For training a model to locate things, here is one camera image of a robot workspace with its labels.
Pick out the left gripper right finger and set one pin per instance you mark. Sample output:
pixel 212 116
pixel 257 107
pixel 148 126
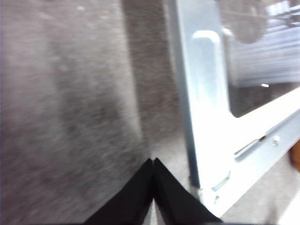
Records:
pixel 178 201

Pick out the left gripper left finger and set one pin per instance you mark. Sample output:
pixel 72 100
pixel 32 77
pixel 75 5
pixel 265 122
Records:
pixel 131 201

